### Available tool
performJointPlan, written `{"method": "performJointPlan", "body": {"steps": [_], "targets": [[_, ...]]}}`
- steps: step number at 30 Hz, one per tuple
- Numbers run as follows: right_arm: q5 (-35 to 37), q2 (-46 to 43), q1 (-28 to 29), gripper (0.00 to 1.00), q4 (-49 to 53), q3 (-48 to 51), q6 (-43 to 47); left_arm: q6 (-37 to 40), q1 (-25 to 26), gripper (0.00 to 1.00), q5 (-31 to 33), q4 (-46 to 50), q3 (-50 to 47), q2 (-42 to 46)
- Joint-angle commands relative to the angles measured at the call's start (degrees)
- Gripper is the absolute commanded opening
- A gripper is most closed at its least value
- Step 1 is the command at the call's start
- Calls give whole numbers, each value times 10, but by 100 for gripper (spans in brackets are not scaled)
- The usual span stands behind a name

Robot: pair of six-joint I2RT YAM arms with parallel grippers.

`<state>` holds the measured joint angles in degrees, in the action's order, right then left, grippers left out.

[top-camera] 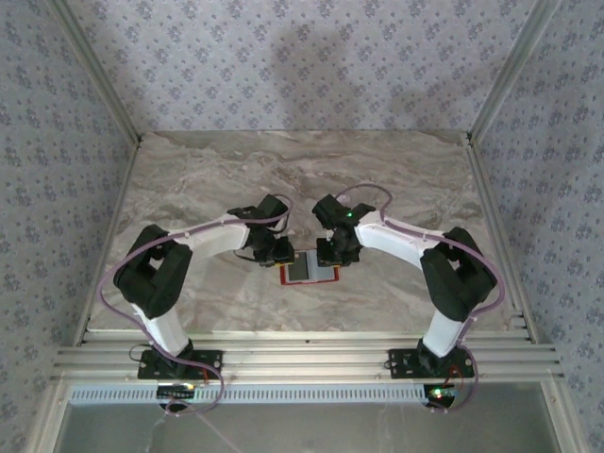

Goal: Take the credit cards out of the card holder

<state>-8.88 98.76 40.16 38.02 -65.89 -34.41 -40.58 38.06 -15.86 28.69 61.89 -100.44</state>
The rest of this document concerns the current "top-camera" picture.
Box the aluminium extrusion base rails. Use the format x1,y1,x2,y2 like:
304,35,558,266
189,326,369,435
51,329,565,383

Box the black circuit board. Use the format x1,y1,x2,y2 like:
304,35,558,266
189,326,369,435
157,384,197,398

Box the circuit board with green light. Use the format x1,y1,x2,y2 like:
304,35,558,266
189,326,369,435
427,385,461,402

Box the grey metal sheet panel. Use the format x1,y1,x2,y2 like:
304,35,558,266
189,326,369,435
59,400,565,453

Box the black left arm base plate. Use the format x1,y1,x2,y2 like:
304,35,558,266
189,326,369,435
137,348,224,381

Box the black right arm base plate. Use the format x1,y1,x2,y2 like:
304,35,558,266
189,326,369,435
387,347,476,380

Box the grey slotted cable duct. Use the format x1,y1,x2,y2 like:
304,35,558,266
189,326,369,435
69,384,428,406

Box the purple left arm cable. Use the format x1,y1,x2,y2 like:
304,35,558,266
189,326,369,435
96,193,294,419

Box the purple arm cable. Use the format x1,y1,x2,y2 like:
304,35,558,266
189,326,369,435
96,193,294,419
335,183,509,416

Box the aluminium side rail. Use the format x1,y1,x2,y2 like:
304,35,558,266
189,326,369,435
464,136,539,344
70,139,145,348

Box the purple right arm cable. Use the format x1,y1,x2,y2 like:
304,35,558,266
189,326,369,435
335,183,509,416

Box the aluminium corner post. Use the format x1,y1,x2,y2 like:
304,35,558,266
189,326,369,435
465,0,563,143
46,0,145,145

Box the aluminium frame leg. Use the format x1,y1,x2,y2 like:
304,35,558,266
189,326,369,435
23,379,72,453
542,380,584,453

